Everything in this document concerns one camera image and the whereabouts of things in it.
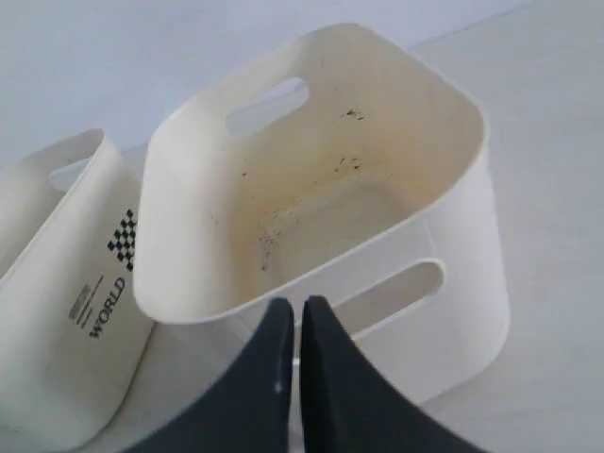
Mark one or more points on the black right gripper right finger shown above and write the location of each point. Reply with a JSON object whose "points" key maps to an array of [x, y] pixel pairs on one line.
{"points": [[348, 406]]}

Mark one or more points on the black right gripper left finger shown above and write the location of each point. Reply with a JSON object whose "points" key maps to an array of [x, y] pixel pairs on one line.
{"points": [[247, 409]]}

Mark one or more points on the cream plastic bin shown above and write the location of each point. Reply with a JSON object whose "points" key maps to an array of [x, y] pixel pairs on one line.
{"points": [[72, 335], [337, 165]]}

